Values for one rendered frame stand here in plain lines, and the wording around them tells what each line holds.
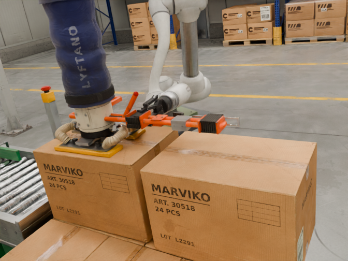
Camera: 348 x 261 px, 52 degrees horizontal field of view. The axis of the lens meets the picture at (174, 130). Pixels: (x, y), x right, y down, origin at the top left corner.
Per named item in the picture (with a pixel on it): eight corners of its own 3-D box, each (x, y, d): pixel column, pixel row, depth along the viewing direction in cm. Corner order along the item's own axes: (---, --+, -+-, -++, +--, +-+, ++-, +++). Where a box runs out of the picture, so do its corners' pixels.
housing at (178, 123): (171, 130, 147) (169, 120, 145) (178, 124, 152) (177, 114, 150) (186, 131, 143) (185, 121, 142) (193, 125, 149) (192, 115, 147)
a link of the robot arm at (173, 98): (180, 109, 177) (174, 113, 172) (164, 107, 181) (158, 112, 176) (177, 90, 173) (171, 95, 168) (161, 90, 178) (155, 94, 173)
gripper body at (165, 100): (170, 95, 169) (160, 101, 162) (173, 112, 172) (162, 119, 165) (157, 95, 173) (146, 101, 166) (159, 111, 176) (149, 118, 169)
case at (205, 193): (155, 249, 157) (139, 170, 142) (194, 200, 189) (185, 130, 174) (296, 290, 128) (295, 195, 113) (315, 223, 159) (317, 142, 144)
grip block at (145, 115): (125, 128, 157) (122, 116, 154) (138, 120, 164) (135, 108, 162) (141, 130, 152) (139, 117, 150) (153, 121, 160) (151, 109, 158)
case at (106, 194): (53, 218, 190) (32, 150, 175) (101, 180, 221) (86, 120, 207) (148, 243, 160) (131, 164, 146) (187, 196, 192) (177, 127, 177)
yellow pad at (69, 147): (54, 150, 171) (51, 141, 169) (69, 142, 179) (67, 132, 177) (110, 158, 155) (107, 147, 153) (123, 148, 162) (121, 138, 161)
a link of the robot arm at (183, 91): (184, 104, 175) (165, 114, 183) (198, 95, 187) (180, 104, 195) (173, 85, 173) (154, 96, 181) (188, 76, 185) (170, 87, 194)
